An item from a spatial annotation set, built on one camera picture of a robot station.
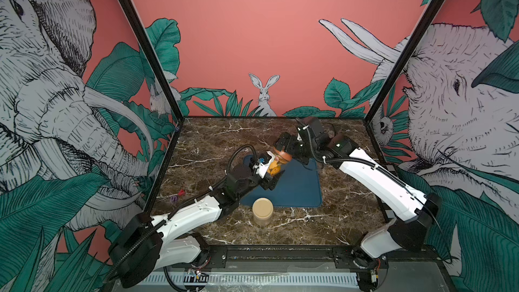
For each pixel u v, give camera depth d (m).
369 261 0.63
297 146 0.63
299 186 0.93
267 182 0.68
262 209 0.76
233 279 0.70
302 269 0.72
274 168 0.72
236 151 0.54
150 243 0.40
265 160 0.63
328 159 0.49
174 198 0.88
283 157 0.70
